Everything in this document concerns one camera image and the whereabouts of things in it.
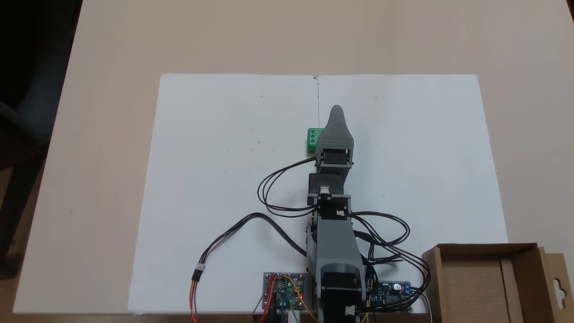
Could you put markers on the blue power circuit board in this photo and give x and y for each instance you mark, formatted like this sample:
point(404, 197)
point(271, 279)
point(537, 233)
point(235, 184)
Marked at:
point(394, 289)

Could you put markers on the green controller circuit board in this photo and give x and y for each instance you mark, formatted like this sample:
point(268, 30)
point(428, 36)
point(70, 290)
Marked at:
point(280, 291)

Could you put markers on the black chair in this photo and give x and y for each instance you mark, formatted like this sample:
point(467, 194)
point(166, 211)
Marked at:
point(27, 67)

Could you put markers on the white paper sheet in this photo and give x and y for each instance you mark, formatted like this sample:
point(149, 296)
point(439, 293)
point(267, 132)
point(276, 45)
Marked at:
point(426, 157)
point(202, 157)

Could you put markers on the brown cardboard box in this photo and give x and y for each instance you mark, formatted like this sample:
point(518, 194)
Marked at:
point(475, 287)

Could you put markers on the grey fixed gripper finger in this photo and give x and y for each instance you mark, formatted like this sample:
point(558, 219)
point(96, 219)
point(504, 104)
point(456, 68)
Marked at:
point(336, 132)

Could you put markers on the green dice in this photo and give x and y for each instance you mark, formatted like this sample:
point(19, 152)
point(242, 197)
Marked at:
point(313, 140)

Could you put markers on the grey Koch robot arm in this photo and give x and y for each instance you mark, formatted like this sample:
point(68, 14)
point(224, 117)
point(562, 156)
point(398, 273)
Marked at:
point(334, 242)

